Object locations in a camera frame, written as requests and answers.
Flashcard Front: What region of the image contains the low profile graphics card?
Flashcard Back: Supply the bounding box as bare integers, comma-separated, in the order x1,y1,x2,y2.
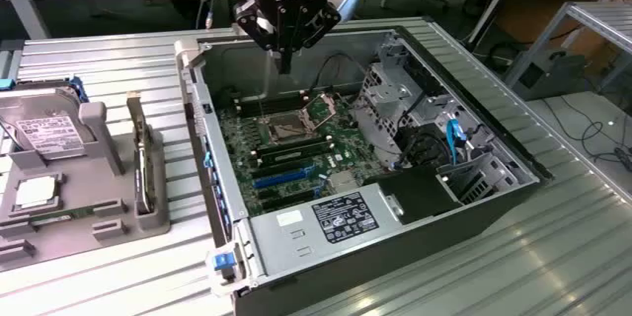
126,90,160,217

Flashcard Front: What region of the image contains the metal socket cover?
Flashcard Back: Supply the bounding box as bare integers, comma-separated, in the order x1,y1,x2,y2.
298,92,343,125

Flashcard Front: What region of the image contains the silver perforated drive cage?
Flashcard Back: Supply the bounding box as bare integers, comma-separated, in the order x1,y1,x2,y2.
354,60,448,156

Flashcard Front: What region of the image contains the CPU socket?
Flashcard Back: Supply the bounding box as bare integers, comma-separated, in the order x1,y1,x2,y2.
264,112,311,146

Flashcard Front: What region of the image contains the green Dell motherboard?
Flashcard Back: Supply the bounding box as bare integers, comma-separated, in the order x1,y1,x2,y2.
216,84,395,218

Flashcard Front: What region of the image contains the brown wooden panel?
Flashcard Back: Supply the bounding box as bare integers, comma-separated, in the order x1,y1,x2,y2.
494,0,619,73

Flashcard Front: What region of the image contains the silver chipset heatsink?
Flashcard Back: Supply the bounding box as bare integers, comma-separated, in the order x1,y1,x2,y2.
330,172,358,188

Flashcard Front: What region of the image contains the blue expansion slot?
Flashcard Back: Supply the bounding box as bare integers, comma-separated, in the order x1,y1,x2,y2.
254,169,316,189

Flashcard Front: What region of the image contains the silver hard disk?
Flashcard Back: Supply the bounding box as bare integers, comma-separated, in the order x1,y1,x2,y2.
0,84,96,161

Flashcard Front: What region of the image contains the grey plastic parts rack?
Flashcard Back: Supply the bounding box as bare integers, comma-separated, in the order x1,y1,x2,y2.
0,101,174,272

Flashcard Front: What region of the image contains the silver disk bay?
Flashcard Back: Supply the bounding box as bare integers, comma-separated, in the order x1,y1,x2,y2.
435,147,518,206

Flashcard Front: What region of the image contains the grey power supply unit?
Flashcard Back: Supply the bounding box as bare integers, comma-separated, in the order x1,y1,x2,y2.
246,182,407,280

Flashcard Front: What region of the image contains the silver CPU chip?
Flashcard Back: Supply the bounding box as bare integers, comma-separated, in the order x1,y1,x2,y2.
14,177,56,208

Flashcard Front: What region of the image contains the black open PC case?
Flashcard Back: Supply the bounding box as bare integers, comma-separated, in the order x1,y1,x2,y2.
174,25,554,316

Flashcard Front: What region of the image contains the green RAM stick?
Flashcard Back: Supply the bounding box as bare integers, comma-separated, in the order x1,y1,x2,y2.
0,207,95,230

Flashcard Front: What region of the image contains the blue case latch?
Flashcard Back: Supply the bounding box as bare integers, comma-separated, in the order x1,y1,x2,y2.
211,252,236,271

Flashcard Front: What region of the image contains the black looped wire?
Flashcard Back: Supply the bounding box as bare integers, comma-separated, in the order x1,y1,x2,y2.
315,53,370,95

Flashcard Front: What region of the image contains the black coiled cable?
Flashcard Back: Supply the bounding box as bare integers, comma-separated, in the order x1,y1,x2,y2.
486,40,520,75

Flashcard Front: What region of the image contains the black wire bundle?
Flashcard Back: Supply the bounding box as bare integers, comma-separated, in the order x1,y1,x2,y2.
395,125,455,172

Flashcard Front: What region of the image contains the blue flat wire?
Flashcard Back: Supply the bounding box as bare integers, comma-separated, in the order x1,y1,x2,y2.
446,118,468,166

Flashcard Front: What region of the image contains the grey metal box black handle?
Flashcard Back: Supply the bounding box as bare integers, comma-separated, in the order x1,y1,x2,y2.
503,49,588,101

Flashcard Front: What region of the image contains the black plastic air duct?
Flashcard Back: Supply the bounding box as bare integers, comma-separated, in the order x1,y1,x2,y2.
363,165,464,226

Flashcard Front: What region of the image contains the aluminium profile frame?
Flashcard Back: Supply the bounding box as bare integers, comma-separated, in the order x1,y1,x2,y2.
503,0,632,104

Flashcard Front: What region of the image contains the thin black cable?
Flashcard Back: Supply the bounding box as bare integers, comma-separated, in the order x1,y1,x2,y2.
543,95,602,143

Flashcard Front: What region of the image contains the thin black disk wire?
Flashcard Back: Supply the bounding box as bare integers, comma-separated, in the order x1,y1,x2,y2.
0,114,24,152

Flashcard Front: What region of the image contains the black tangled cable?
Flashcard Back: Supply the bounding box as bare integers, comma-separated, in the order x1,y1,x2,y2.
580,119,632,173

